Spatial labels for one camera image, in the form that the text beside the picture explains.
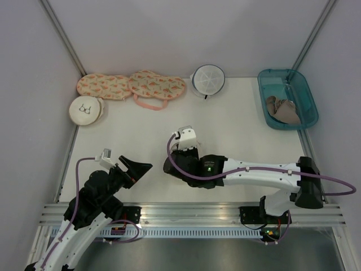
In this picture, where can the floral bra bag left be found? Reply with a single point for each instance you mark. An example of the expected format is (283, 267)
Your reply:
(110, 87)

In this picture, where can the teal plastic bin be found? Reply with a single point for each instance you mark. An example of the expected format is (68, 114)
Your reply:
(292, 85)

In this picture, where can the frame post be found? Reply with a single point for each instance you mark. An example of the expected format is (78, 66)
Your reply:
(57, 25)
(320, 22)

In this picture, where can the floral bra bag pink handle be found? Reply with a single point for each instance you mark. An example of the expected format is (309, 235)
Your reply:
(149, 85)

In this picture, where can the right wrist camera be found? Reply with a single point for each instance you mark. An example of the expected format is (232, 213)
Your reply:
(186, 138)

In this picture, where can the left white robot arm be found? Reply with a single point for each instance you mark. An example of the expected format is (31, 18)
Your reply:
(93, 208)

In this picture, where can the white mesh laundry bag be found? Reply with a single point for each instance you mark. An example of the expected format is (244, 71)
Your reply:
(207, 80)

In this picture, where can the white slotted cable duct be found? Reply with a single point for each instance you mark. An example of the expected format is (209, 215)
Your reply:
(198, 232)

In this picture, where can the aluminium mounting rail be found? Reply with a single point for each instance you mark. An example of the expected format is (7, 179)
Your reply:
(227, 214)

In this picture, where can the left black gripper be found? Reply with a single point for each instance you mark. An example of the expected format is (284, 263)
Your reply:
(135, 171)

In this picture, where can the beige glasses-print laundry bag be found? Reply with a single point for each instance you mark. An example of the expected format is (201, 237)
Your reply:
(86, 110)

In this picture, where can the beige bra in bin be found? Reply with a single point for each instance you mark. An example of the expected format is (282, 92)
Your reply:
(283, 110)

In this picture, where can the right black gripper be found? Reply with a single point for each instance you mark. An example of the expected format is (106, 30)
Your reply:
(193, 150)

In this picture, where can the right frame post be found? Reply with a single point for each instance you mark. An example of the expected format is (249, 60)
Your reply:
(320, 22)

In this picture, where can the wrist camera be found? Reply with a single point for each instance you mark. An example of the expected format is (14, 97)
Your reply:
(186, 138)
(104, 159)

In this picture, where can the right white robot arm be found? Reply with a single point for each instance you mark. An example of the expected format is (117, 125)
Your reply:
(297, 184)

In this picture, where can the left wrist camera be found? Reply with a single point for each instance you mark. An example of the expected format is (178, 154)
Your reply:
(104, 159)

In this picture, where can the left frame post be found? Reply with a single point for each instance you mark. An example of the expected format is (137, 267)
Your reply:
(57, 25)

